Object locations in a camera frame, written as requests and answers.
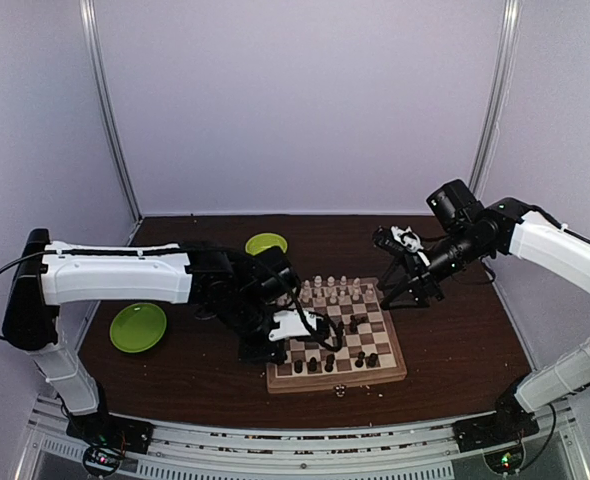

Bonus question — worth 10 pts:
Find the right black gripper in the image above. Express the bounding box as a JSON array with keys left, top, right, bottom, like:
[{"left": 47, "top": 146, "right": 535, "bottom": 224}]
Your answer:
[{"left": 377, "top": 224, "right": 491, "bottom": 310}]

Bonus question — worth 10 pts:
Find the wooden chess board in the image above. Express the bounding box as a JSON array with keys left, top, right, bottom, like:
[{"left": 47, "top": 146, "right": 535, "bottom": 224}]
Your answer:
[{"left": 265, "top": 276, "right": 407, "bottom": 394}]

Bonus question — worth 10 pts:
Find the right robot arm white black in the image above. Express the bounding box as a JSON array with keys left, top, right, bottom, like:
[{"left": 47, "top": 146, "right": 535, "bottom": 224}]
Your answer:
[{"left": 372, "top": 179, "right": 590, "bottom": 442}]

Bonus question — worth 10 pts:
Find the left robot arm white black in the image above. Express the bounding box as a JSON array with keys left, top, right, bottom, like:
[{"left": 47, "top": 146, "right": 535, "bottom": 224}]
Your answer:
[{"left": 2, "top": 229, "right": 311, "bottom": 444}]

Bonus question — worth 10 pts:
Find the green bowl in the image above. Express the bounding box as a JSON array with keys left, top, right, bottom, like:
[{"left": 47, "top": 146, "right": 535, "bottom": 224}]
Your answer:
[{"left": 245, "top": 232, "right": 288, "bottom": 255}]

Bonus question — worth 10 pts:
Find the green plate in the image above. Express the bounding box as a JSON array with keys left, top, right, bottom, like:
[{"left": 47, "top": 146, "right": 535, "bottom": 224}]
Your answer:
[{"left": 109, "top": 303, "right": 168, "bottom": 354}]

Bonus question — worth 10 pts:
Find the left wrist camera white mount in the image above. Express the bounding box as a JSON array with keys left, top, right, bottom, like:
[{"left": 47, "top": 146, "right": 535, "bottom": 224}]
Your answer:
[{"left": 268, "top": 310, "right": 330, "bottom": 342}]

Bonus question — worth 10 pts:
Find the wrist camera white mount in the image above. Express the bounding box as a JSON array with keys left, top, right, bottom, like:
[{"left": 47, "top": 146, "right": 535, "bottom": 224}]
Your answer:
[
  {"left": 372, "top": 226, "right": 429, "bottom": 265},
  {"left": 268, "top": 310, "right": 330, "bottom": 342}
]

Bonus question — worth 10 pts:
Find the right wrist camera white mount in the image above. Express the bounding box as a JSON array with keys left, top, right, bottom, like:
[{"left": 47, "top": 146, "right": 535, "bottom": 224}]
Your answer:
[{"left": 372, "top": 226, "right": 429, "bottom": 265}]

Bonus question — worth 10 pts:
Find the right aluminium corner post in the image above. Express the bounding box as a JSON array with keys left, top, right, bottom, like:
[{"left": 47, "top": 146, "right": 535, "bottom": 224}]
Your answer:
[{"left": 468, "top": 0, "right": 522, "bottom": 197}]

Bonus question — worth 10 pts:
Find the aluminium corner post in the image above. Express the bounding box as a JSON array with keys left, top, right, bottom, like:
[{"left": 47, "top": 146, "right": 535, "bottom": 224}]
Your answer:
[
  {"left": 468, "top": 0, "right": 522, "bottom": 197},
  {"left": 79, "top": 0, "right": 143, "bottom": 225}
]

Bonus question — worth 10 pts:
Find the aluminium front rail frame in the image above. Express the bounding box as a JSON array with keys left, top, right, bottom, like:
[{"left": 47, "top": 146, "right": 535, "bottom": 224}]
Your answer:
[{"left": 24, "top": 392, "right": 584, "bottom": 480}]

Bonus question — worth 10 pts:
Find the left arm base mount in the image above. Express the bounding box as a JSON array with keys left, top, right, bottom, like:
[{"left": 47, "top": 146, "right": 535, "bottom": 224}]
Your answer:
[{"left": 66, "top": 417, "right": 154, "bottom": 478}]

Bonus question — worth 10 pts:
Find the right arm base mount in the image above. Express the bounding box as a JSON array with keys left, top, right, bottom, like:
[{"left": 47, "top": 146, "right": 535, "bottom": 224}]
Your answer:
[{"left": 453, "top": 414, "right": 540, "bottom": 476}]

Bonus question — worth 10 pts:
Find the left aluminium corner post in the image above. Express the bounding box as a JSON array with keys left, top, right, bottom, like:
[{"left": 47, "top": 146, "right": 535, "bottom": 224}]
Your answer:
[{"left": 79, "top": 0, "right": 143, "bottom": 225}]

